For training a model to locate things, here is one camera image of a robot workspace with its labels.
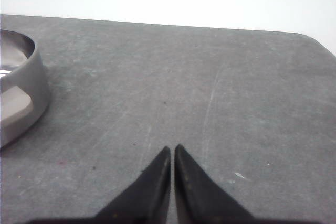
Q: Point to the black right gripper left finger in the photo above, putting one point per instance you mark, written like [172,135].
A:
[146,200]

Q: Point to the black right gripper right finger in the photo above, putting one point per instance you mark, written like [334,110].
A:
[198,198]

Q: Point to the stainless steel steamer pot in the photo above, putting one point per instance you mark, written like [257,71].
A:
[25,93]

